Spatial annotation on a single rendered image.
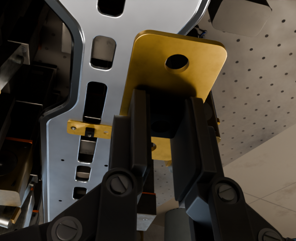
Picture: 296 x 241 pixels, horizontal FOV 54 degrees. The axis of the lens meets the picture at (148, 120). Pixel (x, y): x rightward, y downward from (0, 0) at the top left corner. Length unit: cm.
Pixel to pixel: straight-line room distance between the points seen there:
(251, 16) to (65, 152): 43
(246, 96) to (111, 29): 63
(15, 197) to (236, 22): 52
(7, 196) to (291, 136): 214
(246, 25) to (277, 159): 234
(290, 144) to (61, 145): 216
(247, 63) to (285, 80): 15
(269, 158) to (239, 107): 172
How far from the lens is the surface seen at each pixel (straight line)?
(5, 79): 45
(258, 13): 43
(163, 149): 17
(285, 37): 85
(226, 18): 42
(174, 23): 40
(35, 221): 106
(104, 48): 44
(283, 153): 266
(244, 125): 106
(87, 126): 54
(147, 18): 39
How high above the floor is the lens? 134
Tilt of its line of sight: 40 degrees down
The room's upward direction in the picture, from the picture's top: 180 degrees clockwise
